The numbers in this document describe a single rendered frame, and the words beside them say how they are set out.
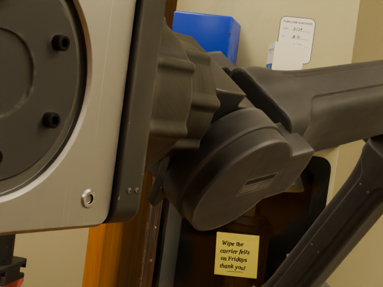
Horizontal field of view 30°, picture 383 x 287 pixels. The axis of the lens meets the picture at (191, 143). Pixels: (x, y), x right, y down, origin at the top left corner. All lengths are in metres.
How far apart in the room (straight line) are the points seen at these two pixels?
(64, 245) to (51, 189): 1.56
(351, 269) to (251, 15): 0.71
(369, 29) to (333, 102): 1.20
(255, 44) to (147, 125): 0.96
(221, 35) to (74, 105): 0.89
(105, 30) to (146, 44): 0.02
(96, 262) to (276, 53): 0.47
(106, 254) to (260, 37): 0.47
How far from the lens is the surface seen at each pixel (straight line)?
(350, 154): 1.69
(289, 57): 1.19
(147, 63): 0.32
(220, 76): 0.41
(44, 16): 0.28
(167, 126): 0.34
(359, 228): 0.83
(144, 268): 1.32
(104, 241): 1.25
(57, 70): 0.28
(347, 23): 1.27
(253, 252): 1.28
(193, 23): 1.19
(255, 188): 0.44
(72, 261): 1.85
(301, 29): 1.27
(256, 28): 1.28
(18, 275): 1.08
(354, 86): 0.55
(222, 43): 1.18
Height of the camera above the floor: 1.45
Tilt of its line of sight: 3 degrees down
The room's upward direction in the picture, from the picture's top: 8 degrees clockwise
